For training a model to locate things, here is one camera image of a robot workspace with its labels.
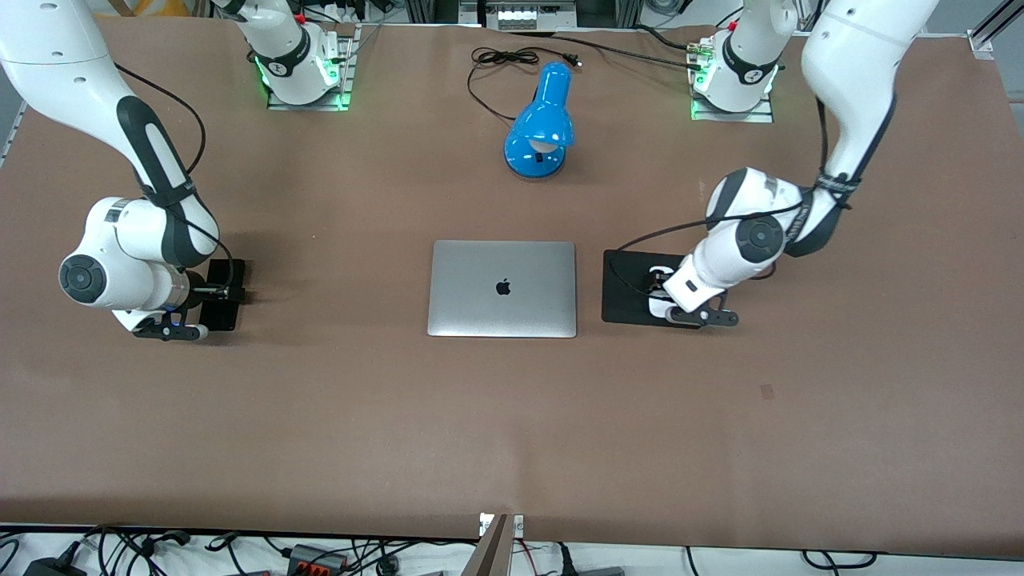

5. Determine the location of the white computer mouse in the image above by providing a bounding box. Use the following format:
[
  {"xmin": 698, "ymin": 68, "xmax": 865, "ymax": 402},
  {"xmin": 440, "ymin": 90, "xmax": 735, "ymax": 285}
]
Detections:
[{"xmin": 647, "ymin": 266, "xmax": 680, "ymax": 318}]

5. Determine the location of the silver laptop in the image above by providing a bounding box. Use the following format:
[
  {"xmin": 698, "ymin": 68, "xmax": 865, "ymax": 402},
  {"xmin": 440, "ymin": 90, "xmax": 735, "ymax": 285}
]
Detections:
[{"xmin": 426, "ymin": 240, "xmax": 578, "ymax": 339}]

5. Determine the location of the black mouse pad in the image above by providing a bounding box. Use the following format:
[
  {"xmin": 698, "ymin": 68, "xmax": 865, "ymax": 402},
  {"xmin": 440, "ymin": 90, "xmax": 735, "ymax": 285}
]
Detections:
[{"xmin": 601, "ymin": 249, "xmax": 703, "ymax": 330}]

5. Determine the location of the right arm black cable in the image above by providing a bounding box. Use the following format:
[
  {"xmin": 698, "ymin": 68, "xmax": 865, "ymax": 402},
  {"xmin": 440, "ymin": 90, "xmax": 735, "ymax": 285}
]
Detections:
[{"xmin": 112, "ymin": 62, "xmax": 237, "ymax": 293}]

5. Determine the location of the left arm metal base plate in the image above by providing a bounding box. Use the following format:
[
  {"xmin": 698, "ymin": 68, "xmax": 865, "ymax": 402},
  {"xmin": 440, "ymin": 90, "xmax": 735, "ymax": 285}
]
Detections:
[{"xmin": 690, "ymin": 36, "xmax": 776, "ymax": 124}]

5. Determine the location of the white power strip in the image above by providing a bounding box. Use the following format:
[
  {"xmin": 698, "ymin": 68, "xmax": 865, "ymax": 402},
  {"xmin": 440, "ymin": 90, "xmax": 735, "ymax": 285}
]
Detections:
[{"xmin": 484, "ymin": 2, "xmax": 578, "ymax": 32}]

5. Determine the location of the blue desk lamp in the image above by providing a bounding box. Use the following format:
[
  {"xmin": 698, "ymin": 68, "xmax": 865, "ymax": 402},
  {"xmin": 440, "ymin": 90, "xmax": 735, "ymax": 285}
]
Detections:
[{"xmin": 503, "ymin": 62, "xmax": 575, "ymax": 180}]

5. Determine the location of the thick black table cable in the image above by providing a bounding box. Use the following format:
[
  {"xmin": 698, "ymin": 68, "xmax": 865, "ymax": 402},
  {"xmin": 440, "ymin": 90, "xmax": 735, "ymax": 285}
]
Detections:
[{"xmin": 512, "ymin": 30, "xmax": 705, "ymax": 74}]

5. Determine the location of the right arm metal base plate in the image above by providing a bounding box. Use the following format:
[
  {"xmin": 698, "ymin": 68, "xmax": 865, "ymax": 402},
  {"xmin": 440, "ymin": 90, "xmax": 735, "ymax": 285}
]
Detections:
[{"xmin": 266, "ymin": 24, "xmax": 362, "ymax": 112}]

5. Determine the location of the short black cable loop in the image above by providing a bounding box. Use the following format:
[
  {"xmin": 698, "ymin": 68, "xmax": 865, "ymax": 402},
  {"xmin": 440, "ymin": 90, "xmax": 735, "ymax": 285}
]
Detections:
[{"xmin": 802, "ymin": 550, "xmax": 878, "ymax": 571}]

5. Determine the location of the black power brick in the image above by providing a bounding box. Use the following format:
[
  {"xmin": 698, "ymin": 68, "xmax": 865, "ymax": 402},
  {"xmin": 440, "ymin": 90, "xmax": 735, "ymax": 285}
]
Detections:
[{"xmin": 22, "ymin": 557, "xmax": 89, "ymax": 576}]

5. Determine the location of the grey adapter with orange plugs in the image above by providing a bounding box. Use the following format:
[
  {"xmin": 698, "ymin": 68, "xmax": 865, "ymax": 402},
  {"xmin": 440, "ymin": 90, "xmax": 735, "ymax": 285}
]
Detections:
[{"xmin": 286, "ymin": 543, "xmax": 350, "ymax": 576}]

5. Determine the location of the black smartphone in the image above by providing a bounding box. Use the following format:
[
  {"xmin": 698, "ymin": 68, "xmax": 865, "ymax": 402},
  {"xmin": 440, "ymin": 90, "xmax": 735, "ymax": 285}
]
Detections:
[{"xmin": 198, "ymin": 258, "xmax": 247, "ymax": 333}]

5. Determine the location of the thin black lamp cord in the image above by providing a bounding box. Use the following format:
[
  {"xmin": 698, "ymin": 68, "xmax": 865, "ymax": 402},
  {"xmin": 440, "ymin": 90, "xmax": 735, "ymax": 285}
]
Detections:
[{"xmin": 466, "ymin": 46, "xmax": 582, "ymax": 122}]

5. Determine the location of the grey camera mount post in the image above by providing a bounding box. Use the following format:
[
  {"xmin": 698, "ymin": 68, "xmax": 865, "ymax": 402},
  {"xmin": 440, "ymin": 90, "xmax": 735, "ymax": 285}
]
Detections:
[{"xmin": 462, "ymin": 514, "xmax": 513, "ymax": 576}]

